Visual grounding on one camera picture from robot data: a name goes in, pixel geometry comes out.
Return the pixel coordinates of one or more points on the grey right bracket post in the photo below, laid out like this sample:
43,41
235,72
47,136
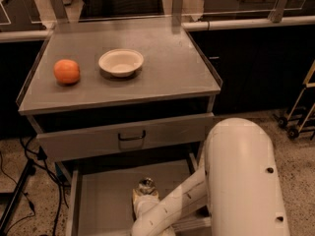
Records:
276,15

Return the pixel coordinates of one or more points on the grey metal drawer cabinet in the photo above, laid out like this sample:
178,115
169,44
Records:
174,80

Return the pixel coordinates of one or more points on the grey top drawer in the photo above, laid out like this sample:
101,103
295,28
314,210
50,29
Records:
96,141

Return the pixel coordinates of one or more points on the grey bracket post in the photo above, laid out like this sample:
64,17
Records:
276,15
59,11
176,12

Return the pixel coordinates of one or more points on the grey left bracket post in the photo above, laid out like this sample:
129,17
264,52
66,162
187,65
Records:
59,11

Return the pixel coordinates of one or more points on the open grey middle drawer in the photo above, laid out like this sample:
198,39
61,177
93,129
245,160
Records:
101,193

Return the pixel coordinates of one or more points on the white horizontal rail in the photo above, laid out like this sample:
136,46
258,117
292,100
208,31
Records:
152,24

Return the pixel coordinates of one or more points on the black drawer handle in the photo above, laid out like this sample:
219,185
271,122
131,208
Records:
131,138

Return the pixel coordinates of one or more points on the black tripod leg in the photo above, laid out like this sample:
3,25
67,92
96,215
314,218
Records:
14,197

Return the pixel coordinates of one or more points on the grey middle bracket post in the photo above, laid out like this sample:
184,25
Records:
176,12

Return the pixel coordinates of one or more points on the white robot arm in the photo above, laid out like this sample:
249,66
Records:
238,182

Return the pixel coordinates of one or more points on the white paper bowl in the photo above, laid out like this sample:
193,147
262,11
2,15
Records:
121,63

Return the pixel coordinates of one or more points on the orange fruit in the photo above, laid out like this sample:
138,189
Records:
66,71

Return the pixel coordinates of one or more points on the green 7up soda can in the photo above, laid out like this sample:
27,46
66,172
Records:
147,186

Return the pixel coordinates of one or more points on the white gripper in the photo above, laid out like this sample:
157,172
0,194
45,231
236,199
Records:
147,202

